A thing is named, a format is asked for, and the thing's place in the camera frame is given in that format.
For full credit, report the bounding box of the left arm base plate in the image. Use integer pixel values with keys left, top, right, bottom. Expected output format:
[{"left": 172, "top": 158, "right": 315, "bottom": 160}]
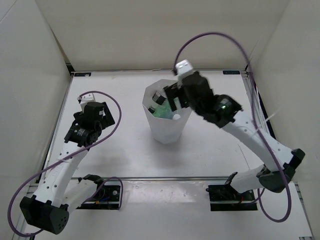
[{"left": 76, "top": 174, "right": 124, "bottom": 210}]

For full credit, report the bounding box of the green plastic bottle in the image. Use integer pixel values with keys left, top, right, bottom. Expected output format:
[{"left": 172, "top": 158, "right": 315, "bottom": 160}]
[{"left": 152, "top": 99, "right": 178, "bottom": 120}]

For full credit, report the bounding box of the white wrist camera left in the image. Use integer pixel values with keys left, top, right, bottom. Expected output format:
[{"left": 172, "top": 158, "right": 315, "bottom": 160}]
[{"left": 77, "top": 93, "right": 96, "bottom": 111}]

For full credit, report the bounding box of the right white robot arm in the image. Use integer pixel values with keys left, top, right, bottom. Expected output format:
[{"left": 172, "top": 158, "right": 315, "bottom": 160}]
[{"left": 163, "top": 71, "right": 305, "bottom": 200}]

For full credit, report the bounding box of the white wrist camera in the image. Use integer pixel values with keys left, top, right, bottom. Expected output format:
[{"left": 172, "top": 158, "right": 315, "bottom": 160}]
[
  {"left": 175, "top": 59, "right": 194, "bottom": 82},
  {"left": 77, "top": 93, "right": 96, "bottom": 111}
]

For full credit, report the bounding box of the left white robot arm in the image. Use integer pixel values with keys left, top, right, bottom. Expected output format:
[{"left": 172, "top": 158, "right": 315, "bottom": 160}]
[{"left": 19, "top": 101, "right": 115, "bottom": 235}]

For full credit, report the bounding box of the white octagonal bin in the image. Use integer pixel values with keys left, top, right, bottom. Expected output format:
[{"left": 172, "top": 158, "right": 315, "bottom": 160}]
[{"left": 142, "top": 79, "right": 192, "bottom": 144}]

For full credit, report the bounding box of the clear bottle black label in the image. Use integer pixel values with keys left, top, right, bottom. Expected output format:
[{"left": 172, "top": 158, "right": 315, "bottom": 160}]
[{"left": 148, "top": 91, "right": 166, "bottom": 114}]

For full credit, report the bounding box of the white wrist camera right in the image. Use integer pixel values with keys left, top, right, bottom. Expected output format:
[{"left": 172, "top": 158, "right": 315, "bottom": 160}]
[{"left": 175, "top": 59, "right": 194, "bottom": 82}]

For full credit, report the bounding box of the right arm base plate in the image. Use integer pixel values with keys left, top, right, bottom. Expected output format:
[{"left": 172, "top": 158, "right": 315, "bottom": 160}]
[{"left": 205, "top": 172, "right": 258, "bottom": 212}]

